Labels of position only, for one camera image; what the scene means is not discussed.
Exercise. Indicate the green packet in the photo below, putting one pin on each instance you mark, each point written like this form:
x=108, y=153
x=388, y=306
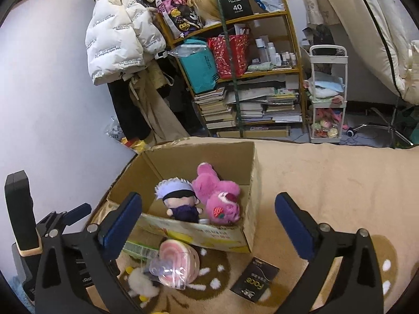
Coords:
x=140, y=250

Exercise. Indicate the printed cardboard box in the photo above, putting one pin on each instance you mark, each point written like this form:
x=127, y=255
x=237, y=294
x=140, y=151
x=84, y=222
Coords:
x=196, y=235

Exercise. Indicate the clear printed plastic bag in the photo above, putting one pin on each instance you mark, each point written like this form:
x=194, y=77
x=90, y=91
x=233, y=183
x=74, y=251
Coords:
x=114, y=129

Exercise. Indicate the red gift bag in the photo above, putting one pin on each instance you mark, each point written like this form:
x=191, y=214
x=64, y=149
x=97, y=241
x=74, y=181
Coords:
x=229, y=59

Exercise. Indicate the printed tote bag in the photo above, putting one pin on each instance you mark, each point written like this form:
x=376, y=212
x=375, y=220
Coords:
x=176, y=13

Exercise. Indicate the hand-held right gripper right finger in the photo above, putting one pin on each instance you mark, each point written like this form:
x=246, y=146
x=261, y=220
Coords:
x=294, y=225

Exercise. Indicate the white trolley cart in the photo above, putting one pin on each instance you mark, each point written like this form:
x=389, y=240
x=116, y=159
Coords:
x=327, y=104

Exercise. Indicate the pink swirl roll plush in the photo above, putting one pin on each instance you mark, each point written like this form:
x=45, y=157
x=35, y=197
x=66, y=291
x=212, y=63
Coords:
x=183, y=261

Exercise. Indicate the beige flower-print blanket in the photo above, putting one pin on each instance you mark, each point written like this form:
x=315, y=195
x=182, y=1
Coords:
x=327, y=183

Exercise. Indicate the black bag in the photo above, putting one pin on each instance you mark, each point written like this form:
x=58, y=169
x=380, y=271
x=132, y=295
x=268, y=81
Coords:
x=319, y=36

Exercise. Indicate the cream office chair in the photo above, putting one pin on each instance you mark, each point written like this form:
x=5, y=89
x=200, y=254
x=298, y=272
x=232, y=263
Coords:
x=366, y=23

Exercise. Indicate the beige coat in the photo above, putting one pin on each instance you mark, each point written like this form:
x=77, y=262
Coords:
x=154, y=114

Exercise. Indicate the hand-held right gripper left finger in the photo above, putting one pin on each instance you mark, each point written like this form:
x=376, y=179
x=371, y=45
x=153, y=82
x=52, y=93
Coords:
x=121, y=222

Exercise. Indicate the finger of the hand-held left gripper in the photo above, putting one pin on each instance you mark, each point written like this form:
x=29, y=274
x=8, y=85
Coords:
x=77, y=214

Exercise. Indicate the white-haired doll plush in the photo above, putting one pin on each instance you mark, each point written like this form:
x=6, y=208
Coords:
x=176, y=191

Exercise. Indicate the white puffer jacket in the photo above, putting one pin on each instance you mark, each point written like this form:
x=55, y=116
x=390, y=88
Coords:
x=111, y=39

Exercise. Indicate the group of cosmetic bottles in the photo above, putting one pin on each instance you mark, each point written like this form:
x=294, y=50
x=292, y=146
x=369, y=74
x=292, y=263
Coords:
x=271, y=52

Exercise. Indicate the black box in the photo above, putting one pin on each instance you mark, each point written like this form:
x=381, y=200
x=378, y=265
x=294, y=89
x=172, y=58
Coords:
x=235, y=6

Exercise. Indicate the wooden shelf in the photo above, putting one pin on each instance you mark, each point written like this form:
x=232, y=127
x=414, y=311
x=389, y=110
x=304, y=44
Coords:
x=235, y=19

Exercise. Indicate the white duck plush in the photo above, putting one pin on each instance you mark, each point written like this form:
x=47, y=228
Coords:
x=140, y=283

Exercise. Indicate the pile of small plush toys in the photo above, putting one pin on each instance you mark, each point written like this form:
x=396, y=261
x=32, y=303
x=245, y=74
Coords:
x=327, y=124

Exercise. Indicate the teal bag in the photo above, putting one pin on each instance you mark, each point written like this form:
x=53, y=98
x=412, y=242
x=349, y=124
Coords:
x=198, y=68

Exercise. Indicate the light blue folded cloth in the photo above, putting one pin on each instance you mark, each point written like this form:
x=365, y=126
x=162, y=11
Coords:
x=329, y=85

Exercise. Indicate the stack of books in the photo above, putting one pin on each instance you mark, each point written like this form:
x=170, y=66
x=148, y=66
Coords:
x=216, y=111

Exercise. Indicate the blond wig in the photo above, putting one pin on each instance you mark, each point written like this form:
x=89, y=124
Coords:
x=206, y=3

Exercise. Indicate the black garment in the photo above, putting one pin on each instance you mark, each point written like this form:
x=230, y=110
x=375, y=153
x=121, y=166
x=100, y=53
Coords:
x=127, y=114

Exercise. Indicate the black packet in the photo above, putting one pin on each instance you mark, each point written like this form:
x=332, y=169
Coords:
x=252, y=281

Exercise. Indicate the green pole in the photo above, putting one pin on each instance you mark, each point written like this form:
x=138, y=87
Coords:
x=229, y=55

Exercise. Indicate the floral curtain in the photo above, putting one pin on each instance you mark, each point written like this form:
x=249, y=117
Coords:
x=314, y=6

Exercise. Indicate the pink bear plush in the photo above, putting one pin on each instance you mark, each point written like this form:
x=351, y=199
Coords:
x=212, y=196

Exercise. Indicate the yellow red packet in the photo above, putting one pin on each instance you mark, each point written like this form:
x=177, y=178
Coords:
x=134, y=144

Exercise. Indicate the pale green cloth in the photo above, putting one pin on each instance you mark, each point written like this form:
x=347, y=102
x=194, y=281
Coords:
x=260, y=67

